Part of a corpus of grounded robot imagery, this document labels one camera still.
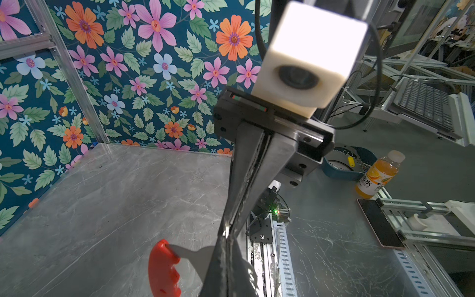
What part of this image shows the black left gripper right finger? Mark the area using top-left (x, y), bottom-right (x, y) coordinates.
top-left (228, 240), bottom-right (258, 297)

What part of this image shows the grey laptop keyboard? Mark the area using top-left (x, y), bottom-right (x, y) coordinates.
top-left (385, 77), bottom-right (463, 140)

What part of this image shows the aluminium frame corner post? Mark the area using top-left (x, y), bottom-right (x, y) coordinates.
top-left (25, 1), bottom-right (110, 144)

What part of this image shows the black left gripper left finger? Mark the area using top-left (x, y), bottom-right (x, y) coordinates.
top-left (199, 236), bottom-right (231, 297)

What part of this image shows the dark smartphone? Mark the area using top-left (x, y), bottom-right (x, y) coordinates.
top-left (357, 199), bottom-right (405, 250)

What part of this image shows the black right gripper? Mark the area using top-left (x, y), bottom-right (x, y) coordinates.
top-left (213, 86), bottom-right (334, 238)

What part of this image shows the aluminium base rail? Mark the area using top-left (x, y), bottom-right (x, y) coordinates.
top-left (246, 217), bottom-right (298, 297)

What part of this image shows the teal tape roll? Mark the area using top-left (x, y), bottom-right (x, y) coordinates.
top-left (322, 144), bottom-right (377, 181)

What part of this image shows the orange juice bottle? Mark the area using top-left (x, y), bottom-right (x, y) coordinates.
top-left (355, 150), bottom-right (406, 199)

